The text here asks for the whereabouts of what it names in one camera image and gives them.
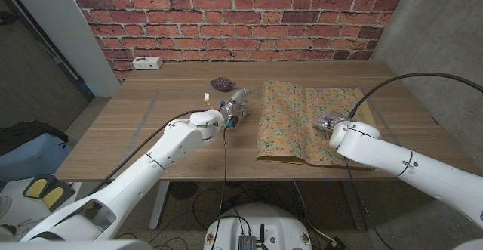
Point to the black bag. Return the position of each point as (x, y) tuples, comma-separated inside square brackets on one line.
[(30, 131)]

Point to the printed brick backdrop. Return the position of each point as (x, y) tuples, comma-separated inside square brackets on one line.
[(226, 16)]

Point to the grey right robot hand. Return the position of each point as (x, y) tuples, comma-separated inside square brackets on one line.
[(330, 119)]

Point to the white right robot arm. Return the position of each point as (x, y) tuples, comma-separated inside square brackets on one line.
[(415, 167)]

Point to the small dark brown object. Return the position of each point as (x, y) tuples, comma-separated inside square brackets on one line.
[(222, 84)]

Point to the floral-backed kraft wrapping paper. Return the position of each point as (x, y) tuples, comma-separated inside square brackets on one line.
[(290, 129)]

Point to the white wall pillar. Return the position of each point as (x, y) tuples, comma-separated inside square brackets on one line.
[(56, 23)]

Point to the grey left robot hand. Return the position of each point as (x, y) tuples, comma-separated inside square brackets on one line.
[(235, 104)]

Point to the blue storage bin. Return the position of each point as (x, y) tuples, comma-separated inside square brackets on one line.
[(26, 155)]

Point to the metal table leg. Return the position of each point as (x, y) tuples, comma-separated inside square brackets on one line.
[(354, 216), (158, 208)]

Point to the grey box on torso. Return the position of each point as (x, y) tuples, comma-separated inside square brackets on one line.
[(247, 243)]

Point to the white robot torso base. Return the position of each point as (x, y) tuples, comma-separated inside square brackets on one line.
[(256, 220)]

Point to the white power strip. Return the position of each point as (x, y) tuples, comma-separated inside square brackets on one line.
[(147, 63)]

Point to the round black floor fan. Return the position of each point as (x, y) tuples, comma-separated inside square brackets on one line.
[(183, 190)]

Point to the yellow black foot pedal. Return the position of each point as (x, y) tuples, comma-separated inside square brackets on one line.
[(49, 195)]

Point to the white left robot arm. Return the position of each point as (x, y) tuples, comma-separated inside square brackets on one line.
[(143, 174)]

